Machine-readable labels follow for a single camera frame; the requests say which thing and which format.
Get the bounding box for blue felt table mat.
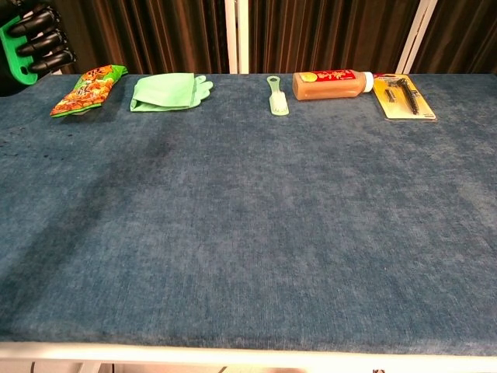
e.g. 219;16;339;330
0;73;497;357

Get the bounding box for pale green plastic brush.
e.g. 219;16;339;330
266;75;290;117

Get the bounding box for brown drink bottle red label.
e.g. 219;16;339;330
292;69;375;102

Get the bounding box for white table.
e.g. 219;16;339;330
0;340;497;373

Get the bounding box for yellow razor blister pack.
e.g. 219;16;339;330
372;73;438;122

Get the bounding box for green rubber glove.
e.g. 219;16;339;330
130;72;214;113

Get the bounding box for blue hand-shaped plastic clapper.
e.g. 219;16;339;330
0;15;39;86

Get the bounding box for white frame post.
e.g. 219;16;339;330
394;0;439;75
224;0;250;75

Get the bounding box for dark brown pleated curtain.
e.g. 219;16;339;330
50;0;497;75

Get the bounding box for green orange snack bag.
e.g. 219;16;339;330
49;64;129;118

